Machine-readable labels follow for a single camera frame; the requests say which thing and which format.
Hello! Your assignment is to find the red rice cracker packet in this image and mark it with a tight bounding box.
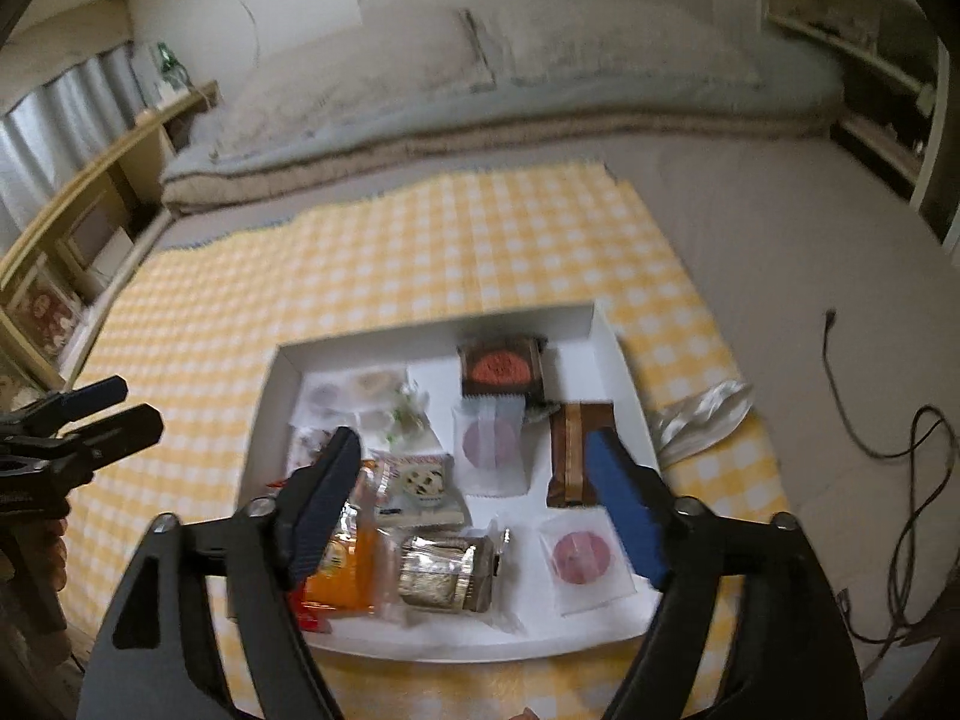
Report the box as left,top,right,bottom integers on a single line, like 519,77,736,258
288,590,332,635

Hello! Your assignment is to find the orange cracker snack packet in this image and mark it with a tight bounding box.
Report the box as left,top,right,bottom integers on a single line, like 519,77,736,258
295,460,382,626

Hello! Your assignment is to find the pink round pastry packet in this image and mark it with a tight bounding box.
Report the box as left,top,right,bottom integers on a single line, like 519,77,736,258
535,507,636,616

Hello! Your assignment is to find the clear purple candy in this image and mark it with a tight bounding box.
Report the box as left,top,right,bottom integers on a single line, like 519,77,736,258
286,426,334,475

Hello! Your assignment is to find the silver foil snack packet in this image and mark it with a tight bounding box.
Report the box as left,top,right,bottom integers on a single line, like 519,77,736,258
397,528,512,616

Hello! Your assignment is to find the brown chocolate snack packet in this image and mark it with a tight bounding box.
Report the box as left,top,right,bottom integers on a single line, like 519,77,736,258
547,401,615,509

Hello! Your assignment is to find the white green strawberry candy packet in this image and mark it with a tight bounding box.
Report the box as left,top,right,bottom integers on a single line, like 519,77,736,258
386,383,430,445

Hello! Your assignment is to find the pink donut pastry packet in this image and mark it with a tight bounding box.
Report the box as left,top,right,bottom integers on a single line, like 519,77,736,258
452,395,529,497

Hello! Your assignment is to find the black red mooncake packet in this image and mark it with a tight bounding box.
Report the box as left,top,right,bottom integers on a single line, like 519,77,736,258
457,335,547,403

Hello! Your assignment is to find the person's left hand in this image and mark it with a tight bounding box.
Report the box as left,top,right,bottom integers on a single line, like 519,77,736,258
13,518,68,593

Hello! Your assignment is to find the red patterned box on shelf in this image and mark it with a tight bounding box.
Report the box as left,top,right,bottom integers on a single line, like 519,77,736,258
8,268,83,362

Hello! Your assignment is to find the wooden bedside shelf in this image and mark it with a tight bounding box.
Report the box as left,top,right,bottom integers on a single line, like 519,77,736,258
2,82,220,390

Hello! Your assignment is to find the yellow white checkered cloth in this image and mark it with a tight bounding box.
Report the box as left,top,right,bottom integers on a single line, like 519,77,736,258
62,163,788,718

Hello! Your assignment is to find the white box on shelf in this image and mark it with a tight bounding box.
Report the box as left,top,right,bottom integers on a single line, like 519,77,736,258
86,227,133,291

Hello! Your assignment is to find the crumpled silver plastic wrapper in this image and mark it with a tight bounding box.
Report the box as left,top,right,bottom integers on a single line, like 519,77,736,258
647,379,754,470

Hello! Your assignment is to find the small purple pastry packet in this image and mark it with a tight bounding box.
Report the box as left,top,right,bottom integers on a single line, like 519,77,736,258
296,374,352,422

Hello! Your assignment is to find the grey curtain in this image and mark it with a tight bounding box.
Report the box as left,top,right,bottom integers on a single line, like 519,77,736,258
0,44,145,249

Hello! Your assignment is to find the white cardboard tray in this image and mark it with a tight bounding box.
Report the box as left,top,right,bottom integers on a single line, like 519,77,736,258
234,299,666,665

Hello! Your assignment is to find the green glass bottle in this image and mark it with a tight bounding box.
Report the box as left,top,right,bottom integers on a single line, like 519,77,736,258
156,43,192,89

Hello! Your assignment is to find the white shelf right side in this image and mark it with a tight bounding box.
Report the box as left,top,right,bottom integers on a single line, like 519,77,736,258
761,0,958,255

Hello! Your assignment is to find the black cable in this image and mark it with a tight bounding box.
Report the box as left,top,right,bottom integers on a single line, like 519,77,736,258
820,305,960,685

